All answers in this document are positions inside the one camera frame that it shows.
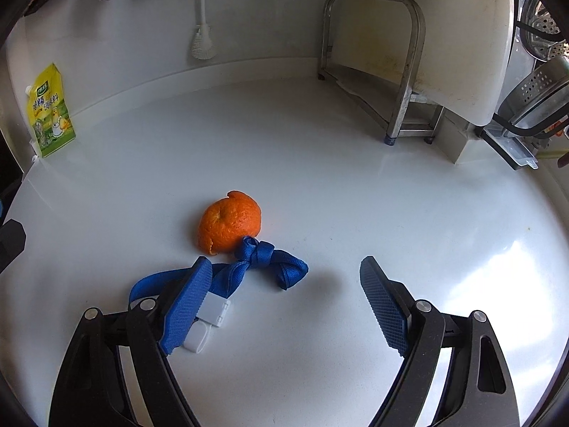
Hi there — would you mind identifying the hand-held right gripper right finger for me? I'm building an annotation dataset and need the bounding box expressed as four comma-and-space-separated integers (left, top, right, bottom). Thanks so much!
359, 255, 521, 427

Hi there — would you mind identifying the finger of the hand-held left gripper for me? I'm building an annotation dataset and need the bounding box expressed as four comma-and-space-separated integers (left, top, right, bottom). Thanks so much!
0, 219, 26, 274

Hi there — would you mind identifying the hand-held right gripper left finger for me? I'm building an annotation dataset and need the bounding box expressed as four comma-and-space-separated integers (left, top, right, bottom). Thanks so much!
48, 255, 213, 427

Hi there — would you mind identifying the blue lanyard with white clip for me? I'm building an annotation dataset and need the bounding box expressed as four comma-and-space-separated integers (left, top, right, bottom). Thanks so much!
129, 237, 309, 355

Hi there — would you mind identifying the orange peel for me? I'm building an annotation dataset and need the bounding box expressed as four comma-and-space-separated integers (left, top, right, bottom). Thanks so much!
197, 190, 262, 255

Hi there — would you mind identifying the yellow seasoning pouch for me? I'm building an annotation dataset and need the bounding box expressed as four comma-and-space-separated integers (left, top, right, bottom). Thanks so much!
25, 63, 77, 158

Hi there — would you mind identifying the clear plastic drip tray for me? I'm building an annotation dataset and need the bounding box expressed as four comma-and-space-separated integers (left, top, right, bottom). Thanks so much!
482, 125, 540, 171

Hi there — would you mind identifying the steel steamer baskets rack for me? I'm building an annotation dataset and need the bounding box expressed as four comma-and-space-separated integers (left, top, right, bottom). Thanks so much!
475, 22, 569, 161

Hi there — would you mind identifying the steel cutting board rack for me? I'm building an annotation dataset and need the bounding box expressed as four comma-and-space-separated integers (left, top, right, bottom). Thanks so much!
317, 0, 445, 146

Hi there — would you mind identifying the perforated steel lid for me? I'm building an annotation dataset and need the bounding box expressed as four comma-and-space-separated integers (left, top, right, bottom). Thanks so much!
495, 57, 569, 132

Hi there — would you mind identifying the white cutting board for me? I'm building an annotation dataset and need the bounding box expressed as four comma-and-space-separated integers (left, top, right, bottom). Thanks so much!
333, 0, 516, 126

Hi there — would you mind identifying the blue silicone brush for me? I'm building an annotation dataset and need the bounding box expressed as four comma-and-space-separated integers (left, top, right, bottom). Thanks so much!
190, 0, 218, 61

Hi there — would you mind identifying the steel steamer basket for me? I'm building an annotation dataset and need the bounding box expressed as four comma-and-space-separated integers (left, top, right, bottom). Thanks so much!
518, 0, 569, 61

